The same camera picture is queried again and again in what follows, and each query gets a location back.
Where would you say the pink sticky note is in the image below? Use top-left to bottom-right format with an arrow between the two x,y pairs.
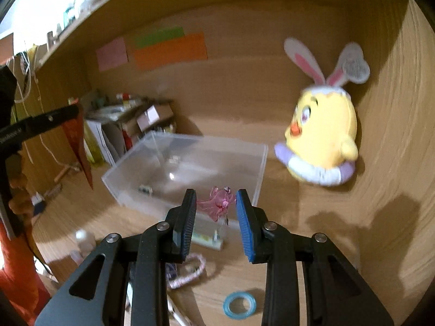
96,37 -> 129,72

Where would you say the pink white braided bracelet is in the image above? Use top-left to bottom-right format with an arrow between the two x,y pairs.
166,253 -> 207,290

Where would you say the wooden stick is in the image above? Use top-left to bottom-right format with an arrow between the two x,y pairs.
54,165 -> 81,183

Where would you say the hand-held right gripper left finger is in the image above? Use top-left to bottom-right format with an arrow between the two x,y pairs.
34,188 -> 198,326

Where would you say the white folded paper box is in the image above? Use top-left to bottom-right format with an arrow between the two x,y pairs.
85,117 -> 126,167

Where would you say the open cardboard box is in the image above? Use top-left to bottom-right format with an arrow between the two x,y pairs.
136,104 -> 175,133

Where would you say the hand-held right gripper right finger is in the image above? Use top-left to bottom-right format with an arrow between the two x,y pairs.
235,188 -> 395,326

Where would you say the blue tape ring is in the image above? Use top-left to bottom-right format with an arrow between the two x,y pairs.
223,291 -> 257,320

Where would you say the pink translucent toy figure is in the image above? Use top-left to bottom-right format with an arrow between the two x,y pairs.
197,186 -> 237,223

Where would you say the yellow chick plush toy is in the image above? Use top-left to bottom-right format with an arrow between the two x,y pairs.
274,37 -> 371,187

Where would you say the pile of papers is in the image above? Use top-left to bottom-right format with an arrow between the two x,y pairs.
86,93 -> 143,120

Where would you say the clear plastic storage box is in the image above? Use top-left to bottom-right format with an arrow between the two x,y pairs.
101,131 -> 269,245

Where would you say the green sticky note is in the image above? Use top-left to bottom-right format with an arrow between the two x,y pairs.
134,26 -> 186,49

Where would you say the white pen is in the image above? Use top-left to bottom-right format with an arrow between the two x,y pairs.
166,295 -> 191,326

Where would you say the red foil packet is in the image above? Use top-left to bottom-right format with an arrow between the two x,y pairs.
62,104 -> 94,191

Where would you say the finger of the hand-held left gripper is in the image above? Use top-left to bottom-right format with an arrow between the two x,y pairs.
25,105 -> 81,137

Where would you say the person's left hand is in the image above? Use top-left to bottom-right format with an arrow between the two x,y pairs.
9,173 -> 35,226

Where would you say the white hanging cord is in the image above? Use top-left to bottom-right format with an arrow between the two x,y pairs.
14,41 -> 39,103

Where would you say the orange sticky note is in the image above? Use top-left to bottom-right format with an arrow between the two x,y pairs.
134,32 -> 209,72

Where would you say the pale green tube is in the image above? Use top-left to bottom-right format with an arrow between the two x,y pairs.
192,230 -> 224,250

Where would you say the person's left forearm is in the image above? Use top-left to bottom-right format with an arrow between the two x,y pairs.
0,222 -> 51,318

